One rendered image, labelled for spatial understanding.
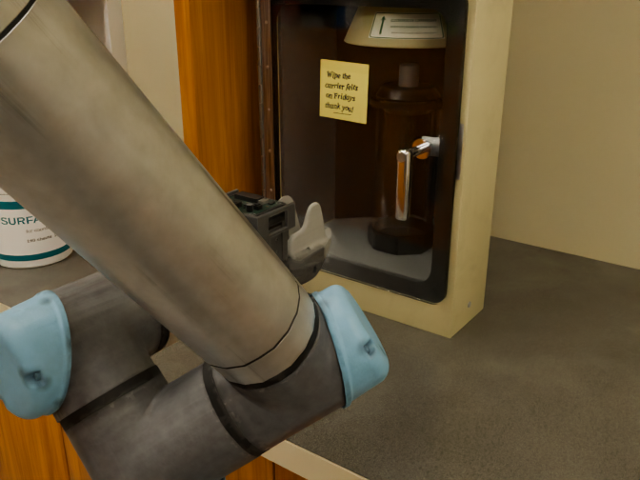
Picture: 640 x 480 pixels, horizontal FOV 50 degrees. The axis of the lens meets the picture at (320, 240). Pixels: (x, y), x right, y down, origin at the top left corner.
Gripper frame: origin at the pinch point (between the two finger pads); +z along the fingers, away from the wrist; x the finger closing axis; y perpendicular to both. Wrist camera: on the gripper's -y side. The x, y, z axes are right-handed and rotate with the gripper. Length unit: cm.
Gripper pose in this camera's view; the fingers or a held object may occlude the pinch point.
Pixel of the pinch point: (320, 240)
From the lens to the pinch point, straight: 72.1
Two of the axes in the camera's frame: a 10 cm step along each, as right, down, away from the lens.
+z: 5.8, -3.0, 7.5
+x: -8.1, -2.2, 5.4
